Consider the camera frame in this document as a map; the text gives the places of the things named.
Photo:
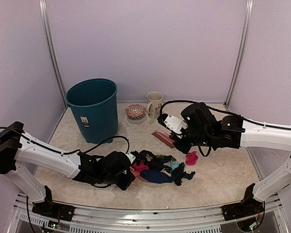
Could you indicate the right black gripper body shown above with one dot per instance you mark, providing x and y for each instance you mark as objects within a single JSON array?
[{"x": 198, "y": 138}]

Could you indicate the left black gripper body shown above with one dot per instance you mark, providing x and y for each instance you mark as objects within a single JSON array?
[{"x": 123, "y": 185}]

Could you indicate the pink hand brush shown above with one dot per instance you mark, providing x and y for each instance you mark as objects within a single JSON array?
[{"x": 164, "y": 137}]

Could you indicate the pink dustpan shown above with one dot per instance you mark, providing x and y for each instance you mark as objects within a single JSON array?
[{"x": 139, "y": 166}]

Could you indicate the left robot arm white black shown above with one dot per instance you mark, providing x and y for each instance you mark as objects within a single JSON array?
[{"x": 18, "y": 147}]

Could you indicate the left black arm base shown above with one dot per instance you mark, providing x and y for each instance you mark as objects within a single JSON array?
[{"x": 47, "y": 207}]

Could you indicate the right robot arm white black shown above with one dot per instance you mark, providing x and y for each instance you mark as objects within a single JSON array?
[{"x": 199, "y": 127}]

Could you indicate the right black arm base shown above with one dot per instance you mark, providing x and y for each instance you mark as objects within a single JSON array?
[{"x": 248, "y": 206}]

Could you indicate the pile of coloured scraps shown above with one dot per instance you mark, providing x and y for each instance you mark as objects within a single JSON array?
[{"x": 163, "y": 168}]

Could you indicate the dark blue scrap right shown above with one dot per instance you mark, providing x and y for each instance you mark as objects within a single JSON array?
[{"x": 189, "y": 176}]

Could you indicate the beige ceramic mug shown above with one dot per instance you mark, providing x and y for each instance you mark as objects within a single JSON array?
[{"x": 154, "y": 103}]

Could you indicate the patterned small bowl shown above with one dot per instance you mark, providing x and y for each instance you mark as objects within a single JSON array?
[{"x": 135, "y": 111}]

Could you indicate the teal plastic bucket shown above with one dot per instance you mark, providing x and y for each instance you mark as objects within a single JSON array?
[{"x": 94, "y": 106}]

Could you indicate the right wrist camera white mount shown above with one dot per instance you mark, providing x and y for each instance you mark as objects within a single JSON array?
[{"x": 172, "y": 123}]

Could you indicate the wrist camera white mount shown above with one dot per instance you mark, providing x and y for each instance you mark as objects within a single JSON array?
[
  {"x": 131, "y": 157},
  {"x": 172, "y": 123}
]

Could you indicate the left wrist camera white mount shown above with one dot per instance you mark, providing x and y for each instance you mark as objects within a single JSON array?
[{"x": 131, "y": 157}]

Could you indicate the aluminium front rail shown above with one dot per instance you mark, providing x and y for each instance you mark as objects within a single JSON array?
[{"x": 88, "y": 219}]

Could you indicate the right aluminium corner post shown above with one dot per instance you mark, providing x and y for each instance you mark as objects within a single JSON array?
[{"x": 241, "y": 52}]

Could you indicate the aluminium corner post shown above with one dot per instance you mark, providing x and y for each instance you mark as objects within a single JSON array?
[
  {"x": 241, "y": 52},
  {"x": 51, "y": 50}
]

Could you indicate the left aluminium corner post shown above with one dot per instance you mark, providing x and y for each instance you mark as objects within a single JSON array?
[{"x": 51, "y": 50}]

